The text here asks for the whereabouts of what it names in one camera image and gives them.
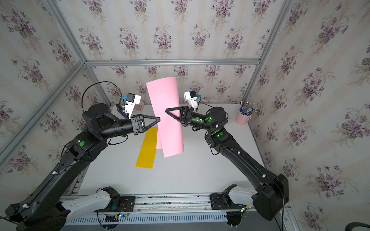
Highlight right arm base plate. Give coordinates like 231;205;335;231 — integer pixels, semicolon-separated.
210;193;250;210

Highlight yellow rectangular paper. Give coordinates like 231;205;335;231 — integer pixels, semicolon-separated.
135;128;158;169

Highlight pink pen cup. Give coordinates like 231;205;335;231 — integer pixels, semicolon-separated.
235;108;252;126

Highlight pink rectangular paper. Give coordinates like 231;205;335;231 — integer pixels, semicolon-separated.
146;77;184;158

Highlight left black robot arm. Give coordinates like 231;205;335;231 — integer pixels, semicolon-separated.
4;104;161;231

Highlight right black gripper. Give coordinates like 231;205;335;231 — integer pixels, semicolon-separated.
167;109;216;134

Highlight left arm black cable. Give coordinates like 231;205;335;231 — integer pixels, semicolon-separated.
80;81;124;113

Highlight pens in cup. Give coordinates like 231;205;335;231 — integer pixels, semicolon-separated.
239;102;255;116

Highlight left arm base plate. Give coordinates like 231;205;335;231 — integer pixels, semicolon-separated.
95;196;136;213

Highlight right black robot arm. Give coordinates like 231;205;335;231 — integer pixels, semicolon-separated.
165;106;289;221

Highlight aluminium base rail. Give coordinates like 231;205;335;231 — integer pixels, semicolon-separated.
50;191;293;217

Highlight pink calculator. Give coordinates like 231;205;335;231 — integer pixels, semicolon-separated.
133;102;145;112

